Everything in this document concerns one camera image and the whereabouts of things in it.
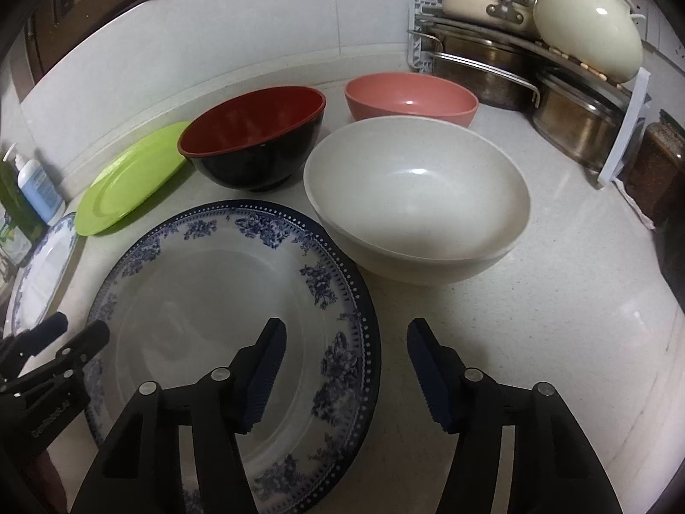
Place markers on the large blue floral plate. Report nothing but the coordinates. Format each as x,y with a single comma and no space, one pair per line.
201,285

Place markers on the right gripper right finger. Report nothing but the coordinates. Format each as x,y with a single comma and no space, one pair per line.
555,468

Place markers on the pink bowl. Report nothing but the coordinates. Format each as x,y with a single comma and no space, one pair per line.
410,94

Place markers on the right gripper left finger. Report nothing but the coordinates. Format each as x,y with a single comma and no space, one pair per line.
138,466

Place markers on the green plastic plate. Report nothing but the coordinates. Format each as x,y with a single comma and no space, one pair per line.
133,182

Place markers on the steel pan upper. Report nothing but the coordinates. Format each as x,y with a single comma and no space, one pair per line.
497,74

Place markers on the red and black bowl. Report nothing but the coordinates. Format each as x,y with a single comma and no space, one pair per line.
257,140

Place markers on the brown glass jar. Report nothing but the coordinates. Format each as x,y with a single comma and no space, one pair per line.
656,178

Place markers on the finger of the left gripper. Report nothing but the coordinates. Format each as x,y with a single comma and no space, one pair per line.
76,353
16,350

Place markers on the beige speckled bowl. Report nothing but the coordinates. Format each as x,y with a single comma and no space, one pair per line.
417,200

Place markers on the cream ceramic pot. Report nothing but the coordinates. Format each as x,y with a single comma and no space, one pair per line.
599,33

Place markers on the blue white pump bottle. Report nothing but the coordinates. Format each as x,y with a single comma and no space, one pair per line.
36,186

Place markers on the steel pot lower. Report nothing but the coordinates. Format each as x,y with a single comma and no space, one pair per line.
577,120

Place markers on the small blue floral plate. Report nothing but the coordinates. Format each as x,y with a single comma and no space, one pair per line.
39,281

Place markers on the white pot rack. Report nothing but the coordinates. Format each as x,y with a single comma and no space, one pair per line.
426,15

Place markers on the green dish soap bottle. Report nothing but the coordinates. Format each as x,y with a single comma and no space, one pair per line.
21,228

